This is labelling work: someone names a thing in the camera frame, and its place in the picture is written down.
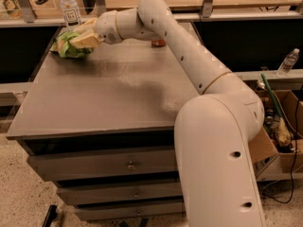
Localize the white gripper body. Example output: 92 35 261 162
96 10 122 44

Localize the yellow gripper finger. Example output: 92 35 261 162
74 18 98 34
69 29 102 49

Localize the green rice chip bag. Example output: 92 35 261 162
49 31 93 59

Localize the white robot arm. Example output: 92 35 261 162
71 0 266 227

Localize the clear plastic water bottle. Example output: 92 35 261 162
60 0 81 30

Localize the small clear bottle right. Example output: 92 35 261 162
276 48 300 77

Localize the red cola can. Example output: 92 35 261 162
151 39 166 47

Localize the grey drawer cabinet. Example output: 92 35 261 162
8 39 198 213

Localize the top grey drawer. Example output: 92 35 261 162
27 147 177 182

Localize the grey drawer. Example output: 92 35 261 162
27 147 177 182
57 181 182 205
75 200 185 221

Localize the middle grey drawer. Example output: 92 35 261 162
57 181 182 205

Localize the bottom grey drawer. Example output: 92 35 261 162
75 200 185 221

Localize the brown cardboard box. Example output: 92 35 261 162
249 90 303 182

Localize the black cable by box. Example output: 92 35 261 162
258 83 303 204

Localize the green handled brush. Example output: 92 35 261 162
261 74 292 148

